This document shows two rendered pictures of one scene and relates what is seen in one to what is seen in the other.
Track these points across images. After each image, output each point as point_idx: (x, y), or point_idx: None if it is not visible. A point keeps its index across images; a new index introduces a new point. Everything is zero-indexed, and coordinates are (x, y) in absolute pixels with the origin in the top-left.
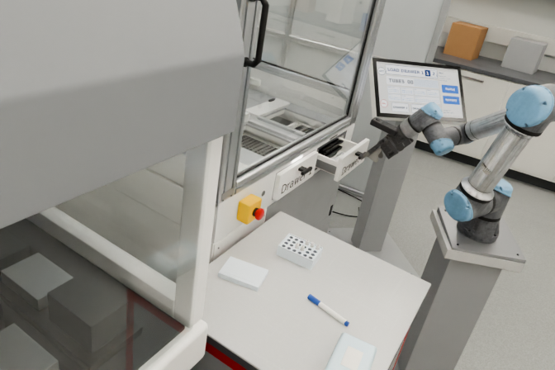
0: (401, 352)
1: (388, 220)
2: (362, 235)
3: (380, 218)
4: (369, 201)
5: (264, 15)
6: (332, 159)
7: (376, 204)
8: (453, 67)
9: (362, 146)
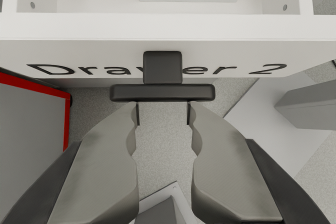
0: (152, 212)
1: (332, 128)
2: (288, 104)
3: (324, 117)
4: (334, 93)
5: None
6: None
7: (335, 106)
8: None
9: (248, 46)
